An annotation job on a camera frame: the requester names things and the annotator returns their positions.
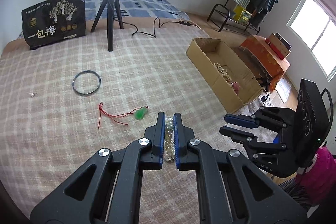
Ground brown leather wristwatch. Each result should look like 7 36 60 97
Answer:
223 75 240 95

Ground small pearl necklace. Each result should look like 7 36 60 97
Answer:
213 62 231 77

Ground twisted pearl necklace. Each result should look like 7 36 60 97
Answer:
163 117 176 163

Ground green jade pendant red cord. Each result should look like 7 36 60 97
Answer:
97 101 149 130

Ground dark blue bangle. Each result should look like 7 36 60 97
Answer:
72 70 101 97

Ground pink sleeve forearm right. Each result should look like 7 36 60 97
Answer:
295 147 335 205

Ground orange covered low table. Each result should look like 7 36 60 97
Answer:
240 35 290 93

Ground cardboard box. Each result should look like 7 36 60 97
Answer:
186 38 262 114

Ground yellow box on rack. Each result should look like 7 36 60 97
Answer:
233 5 252 24

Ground window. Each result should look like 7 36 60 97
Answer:
286 0 335 81

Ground dark hanging clothes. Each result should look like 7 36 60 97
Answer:
246 0 278 28

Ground blue patterned bed sheet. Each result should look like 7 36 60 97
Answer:
85 0 189 22

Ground black tripod stand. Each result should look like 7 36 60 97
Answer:
91 0 124 52

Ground black snack bag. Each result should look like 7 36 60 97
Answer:
22 0 86 50

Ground black power cable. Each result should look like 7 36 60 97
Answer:
120 13 203 39

